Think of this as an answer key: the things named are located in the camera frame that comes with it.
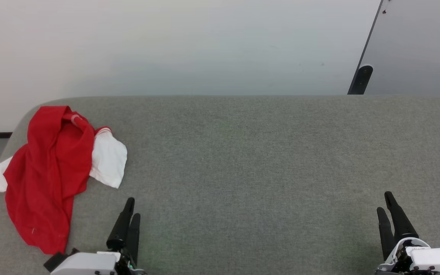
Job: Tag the red and white basketball jersey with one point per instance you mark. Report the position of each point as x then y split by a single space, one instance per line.
48 172

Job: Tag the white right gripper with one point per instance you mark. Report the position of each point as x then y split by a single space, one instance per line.
434 261

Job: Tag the grey fabric sofa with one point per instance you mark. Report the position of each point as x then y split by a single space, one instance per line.
262 172

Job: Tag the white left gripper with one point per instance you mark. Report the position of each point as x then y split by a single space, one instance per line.
86 265

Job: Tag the black slanted frame post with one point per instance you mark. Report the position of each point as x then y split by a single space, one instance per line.
362 76

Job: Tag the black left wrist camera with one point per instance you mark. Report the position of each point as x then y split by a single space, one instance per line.
56 261

